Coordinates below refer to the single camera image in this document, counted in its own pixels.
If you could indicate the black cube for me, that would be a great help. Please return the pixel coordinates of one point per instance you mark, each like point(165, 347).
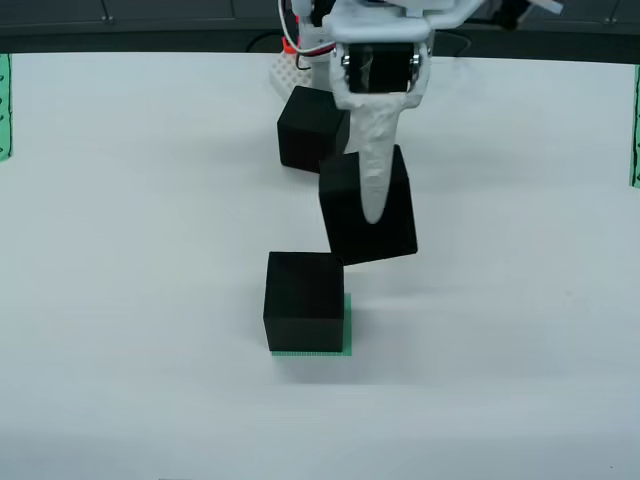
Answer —
point(345, 215)
point(305, 130)
point(305, 300)

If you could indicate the orange black table clamp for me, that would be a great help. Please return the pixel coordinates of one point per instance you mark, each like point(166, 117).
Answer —
point(289, 46)

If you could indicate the green striped square marker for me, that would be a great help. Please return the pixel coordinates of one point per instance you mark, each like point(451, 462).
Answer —
point(347, 325)

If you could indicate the dark cabinet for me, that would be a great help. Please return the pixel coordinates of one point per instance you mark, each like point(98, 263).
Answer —
point(150, 20)

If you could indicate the green paper strip with arrows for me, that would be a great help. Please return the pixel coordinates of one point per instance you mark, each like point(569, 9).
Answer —
point(5, 110)
point(635, 130)

